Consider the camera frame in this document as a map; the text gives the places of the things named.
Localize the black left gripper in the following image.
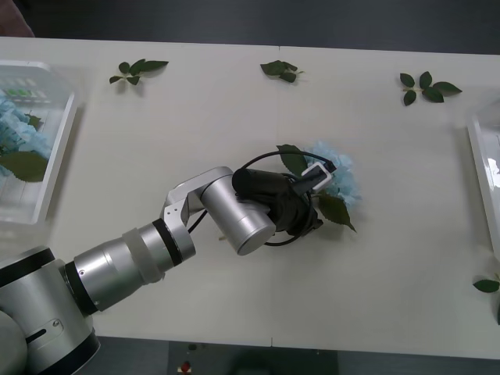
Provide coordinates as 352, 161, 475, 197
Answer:
286, 194, 325, 241

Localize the pale blue flower with leaves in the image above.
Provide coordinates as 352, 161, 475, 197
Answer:
217, 138, 363, 241

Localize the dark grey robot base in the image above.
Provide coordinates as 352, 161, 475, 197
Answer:
167, 342, 338, 375

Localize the green leaf sprig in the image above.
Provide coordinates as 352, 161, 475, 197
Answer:
260, 59, 305, 84
472, 270, 500, 326
398, 70, 463, 107
109, 58, 170, 86

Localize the shallow white box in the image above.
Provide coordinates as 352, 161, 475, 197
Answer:
466, 112, 500, 255
0, 59, 77, 228

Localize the pale blue flower with leaf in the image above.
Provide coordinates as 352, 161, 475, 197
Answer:
0, 97, 54, 183

